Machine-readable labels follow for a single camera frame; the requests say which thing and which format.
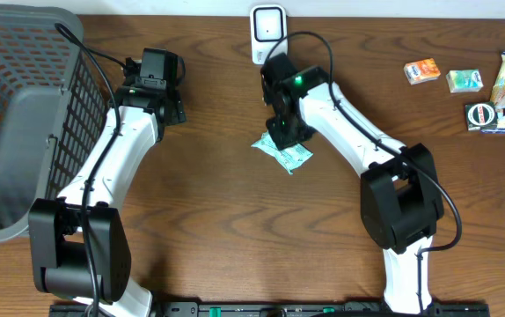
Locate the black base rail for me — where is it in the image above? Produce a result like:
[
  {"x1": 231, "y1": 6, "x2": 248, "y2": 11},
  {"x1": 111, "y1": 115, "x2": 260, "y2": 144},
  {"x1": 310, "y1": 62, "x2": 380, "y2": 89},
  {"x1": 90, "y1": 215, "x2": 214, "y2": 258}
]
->
[{"x1": 48, "y1": 300, "x2": 492, "y2": 317}]

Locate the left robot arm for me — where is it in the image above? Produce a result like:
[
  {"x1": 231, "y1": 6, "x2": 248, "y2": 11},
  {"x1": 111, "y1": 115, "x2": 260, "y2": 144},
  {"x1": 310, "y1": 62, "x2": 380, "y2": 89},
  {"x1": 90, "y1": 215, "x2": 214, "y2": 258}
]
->
[{"x1": 28, "y1": 48, "x2": 186, "y2": 316}]

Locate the grey plastic mesh basket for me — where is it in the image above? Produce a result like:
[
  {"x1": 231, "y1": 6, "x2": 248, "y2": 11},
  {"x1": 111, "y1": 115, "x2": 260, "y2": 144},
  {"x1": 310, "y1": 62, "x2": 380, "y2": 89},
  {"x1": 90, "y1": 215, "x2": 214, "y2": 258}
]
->
[{"x1": 0, "y1": 4, "x2": 108, "y2": 242}]

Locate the orange tissue pack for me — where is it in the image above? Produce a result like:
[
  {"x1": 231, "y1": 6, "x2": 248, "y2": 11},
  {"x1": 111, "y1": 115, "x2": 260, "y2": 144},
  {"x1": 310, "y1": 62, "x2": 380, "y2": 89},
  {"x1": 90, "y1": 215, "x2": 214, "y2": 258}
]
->
[{"x1": 404, "y1": 58, "x2": 441, "y2": 85}]

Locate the teal wet wipes pack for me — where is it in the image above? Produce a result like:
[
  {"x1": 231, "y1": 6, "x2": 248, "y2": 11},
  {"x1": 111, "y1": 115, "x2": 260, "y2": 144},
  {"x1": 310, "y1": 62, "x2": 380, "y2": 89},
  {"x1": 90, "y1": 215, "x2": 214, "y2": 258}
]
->
[{"x1": 251, "y1": 132, "x2": 312, "y2": 175}]

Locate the white barcode scanner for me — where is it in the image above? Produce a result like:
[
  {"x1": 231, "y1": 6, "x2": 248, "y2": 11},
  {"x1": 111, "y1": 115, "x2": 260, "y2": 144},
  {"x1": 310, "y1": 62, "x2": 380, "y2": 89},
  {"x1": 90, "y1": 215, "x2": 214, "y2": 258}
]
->
[{"x1": 249, "y1": 4, "x2": 288, "y2": 65}]

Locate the teal tissue pack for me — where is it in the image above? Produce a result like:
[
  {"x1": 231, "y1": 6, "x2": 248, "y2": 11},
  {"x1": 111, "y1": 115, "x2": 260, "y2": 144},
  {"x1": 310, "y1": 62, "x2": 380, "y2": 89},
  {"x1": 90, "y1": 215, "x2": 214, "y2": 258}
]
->
[{"x1": 446, "y1": 69, "x2": 483, "y2": 93}]

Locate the dark green round-label box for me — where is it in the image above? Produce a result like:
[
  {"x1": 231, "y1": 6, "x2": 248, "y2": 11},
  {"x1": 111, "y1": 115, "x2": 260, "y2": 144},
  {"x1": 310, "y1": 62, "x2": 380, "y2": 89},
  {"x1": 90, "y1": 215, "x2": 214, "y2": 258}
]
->
[{"x1": 465, "y1": 101, "x2": 498, "y2": 131}]

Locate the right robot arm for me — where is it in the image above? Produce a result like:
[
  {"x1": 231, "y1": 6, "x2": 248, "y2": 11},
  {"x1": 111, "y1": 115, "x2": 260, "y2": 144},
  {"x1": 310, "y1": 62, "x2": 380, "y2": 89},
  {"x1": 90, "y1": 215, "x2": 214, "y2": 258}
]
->
[{"x1": 260, "y1": 54, "x2": 443, "y2": 313}]

